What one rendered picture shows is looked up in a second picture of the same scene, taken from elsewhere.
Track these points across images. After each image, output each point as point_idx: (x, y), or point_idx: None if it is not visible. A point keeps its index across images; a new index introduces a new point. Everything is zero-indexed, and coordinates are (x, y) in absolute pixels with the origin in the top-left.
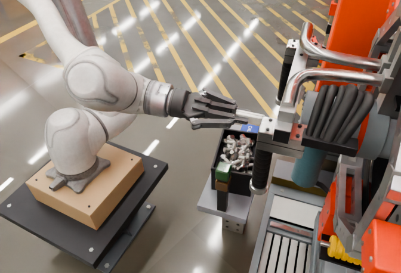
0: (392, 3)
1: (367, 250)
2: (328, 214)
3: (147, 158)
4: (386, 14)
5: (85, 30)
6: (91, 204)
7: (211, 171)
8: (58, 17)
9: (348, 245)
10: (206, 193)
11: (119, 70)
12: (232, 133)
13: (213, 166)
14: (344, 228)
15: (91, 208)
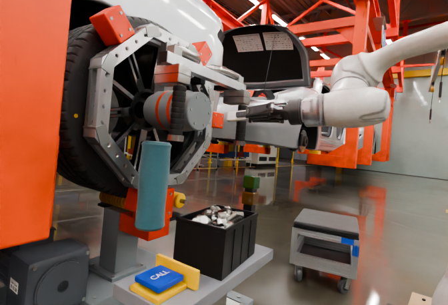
0: (131, 28)
1: (218, 120)
2: (173, 192)
3: None
4: (120, 38)
5: None
6: (423, 302)
7: (257, 219)
8: (421, 30)
9: (208, 142)
10: (261, 252)
11: (335, 66)
12: (211, 234)
13: (255, 213)
14: (195, 154)
15: (417, 297)
